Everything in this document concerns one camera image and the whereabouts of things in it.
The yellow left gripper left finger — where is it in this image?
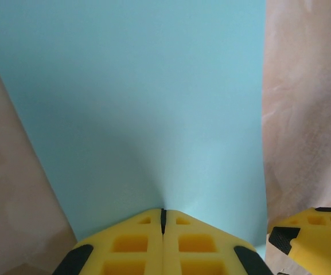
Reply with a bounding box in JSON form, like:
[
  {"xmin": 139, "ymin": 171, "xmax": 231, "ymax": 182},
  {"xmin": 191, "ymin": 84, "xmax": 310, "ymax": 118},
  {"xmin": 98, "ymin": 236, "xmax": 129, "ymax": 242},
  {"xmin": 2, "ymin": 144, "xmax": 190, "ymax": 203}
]
[{"xmin": 52, "ymin": 208, "xmax": 164, "ymax": 275}]

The light blue paper sheet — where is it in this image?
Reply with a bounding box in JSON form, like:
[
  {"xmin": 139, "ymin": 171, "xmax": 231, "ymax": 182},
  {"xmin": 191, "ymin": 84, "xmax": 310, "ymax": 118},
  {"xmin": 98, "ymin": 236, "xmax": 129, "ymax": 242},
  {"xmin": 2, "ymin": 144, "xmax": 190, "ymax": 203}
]
[{"xmin": 0, "ymin": 0, "xmax": 269, "ymax": 258}]

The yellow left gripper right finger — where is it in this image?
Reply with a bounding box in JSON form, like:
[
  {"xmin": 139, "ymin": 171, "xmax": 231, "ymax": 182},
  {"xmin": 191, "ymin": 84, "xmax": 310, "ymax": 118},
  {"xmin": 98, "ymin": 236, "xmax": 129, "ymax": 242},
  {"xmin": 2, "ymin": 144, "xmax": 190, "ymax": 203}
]
[{"xmin": 162, "ymin": 208, "xmax": 272, "ymax": 275}]

